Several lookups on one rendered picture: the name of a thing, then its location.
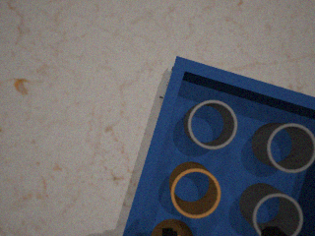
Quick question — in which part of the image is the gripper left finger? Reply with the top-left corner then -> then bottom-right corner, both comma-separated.
162,228 -> 178,236

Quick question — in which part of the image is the grey metal bushing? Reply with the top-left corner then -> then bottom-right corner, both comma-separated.
252,123 -> 315,173
183,100 -> 238,149
239,183 -> 303,236

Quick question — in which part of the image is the blue crate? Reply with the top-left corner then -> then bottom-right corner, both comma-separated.
123,56 -> 315,236

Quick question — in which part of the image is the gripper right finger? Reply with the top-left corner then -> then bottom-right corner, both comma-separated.
261,226 -> 287,236

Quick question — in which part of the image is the bronze bushing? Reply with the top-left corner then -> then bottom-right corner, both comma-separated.
151,219 -> 193,236
169,161 -> 221,218

